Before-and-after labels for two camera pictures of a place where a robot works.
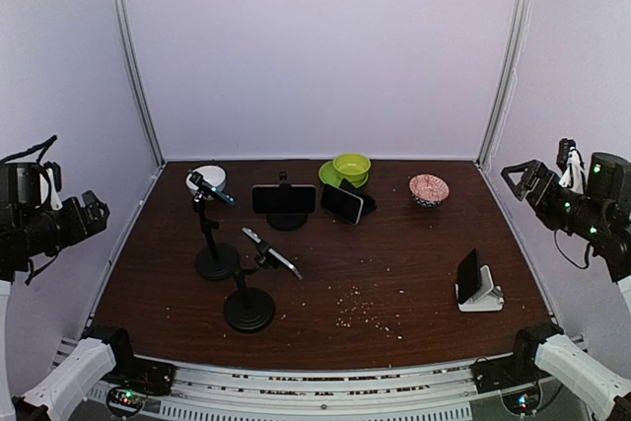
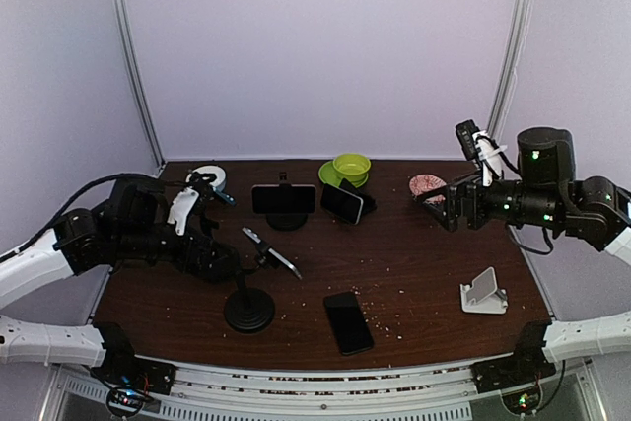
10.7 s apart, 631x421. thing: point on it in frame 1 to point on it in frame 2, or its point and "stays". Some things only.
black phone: (468, 276) to (349, 322)
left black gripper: (80, 229) to (177, 262)
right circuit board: (523, 402) stays
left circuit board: (125, 401) stays
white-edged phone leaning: (340, 204) stays
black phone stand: (251, 310) stays
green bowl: (352, 167) stays
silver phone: (276, 256) stays
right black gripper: (535, 170) to (469, 188)
